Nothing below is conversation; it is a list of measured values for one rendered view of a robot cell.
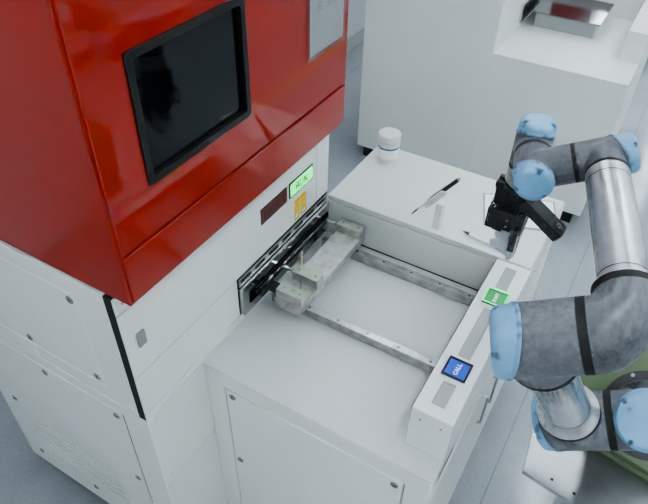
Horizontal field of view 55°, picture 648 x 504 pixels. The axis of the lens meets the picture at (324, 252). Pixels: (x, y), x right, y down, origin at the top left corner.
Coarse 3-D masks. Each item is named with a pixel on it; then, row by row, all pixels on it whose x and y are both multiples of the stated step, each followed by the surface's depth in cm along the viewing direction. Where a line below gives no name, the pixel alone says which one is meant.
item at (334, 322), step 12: (312, 312) 166; (324, 312) 166; (324, 324) 166; (336, 324) 164; (348, 324) 163; (360, 336) 161; (372, 336) 160; (384, 348) 159; (396, 348) 157; (408, 360) 157; (420, 360) 154; (432, 360) 155
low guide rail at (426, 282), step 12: (324, 240) 188; (360, 252) 184; (372, 264) 183; (384, 264) 181; (396, 264) 181; (396, 276) 181; (408, 276) 178; (420, 276) 177; (432, 288) 176; (444, 288) 174; (456, 288) 174; (456, 300) 174; (468, 300) 172
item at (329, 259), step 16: (336, 240) 184; (352, 240) 184; (320, 256) 178; (336, 256) 178; (320, 272) 173; (336, 272) 177; (304, 288) 168; (320, 288) 170; (288, 304) 164; (304, 304) 164
